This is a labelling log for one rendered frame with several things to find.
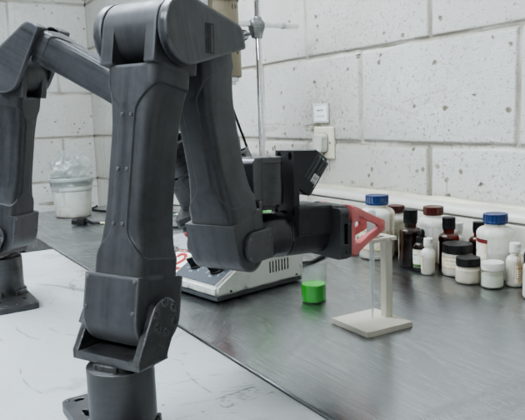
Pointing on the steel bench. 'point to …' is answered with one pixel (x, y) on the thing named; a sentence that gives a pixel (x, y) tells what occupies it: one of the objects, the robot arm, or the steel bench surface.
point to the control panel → (201, 274)
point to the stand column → (259, 85)
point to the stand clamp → (262, 27)
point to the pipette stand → (355, 322)
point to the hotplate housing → (235, 282)
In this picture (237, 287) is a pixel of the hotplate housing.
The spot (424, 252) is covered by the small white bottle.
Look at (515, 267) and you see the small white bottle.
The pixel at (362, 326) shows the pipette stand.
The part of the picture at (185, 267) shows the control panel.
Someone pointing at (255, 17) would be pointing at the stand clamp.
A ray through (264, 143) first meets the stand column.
